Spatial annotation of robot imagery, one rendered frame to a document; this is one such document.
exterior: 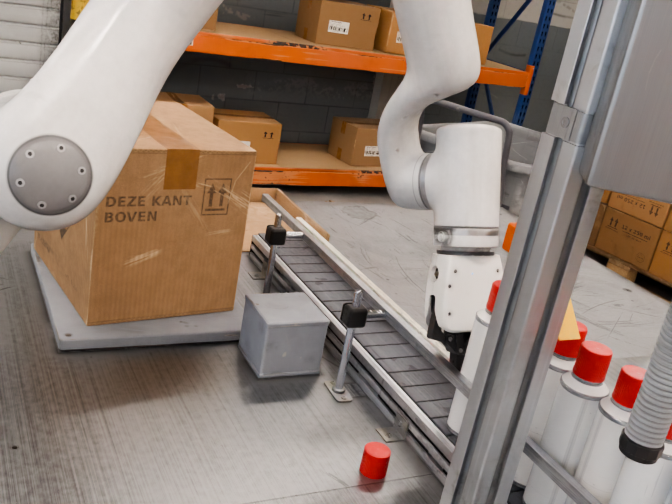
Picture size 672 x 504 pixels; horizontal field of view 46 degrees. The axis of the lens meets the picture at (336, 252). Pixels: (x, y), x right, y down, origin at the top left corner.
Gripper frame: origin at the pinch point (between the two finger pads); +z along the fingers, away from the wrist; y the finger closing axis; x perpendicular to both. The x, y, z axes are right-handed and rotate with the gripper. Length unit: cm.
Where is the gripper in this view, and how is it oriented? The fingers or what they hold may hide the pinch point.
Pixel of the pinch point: (461, 367)
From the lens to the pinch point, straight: 106.1
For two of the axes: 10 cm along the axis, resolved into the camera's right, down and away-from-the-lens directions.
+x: -4.6, -0.5, 8.9
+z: -0.2, 10.0, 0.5
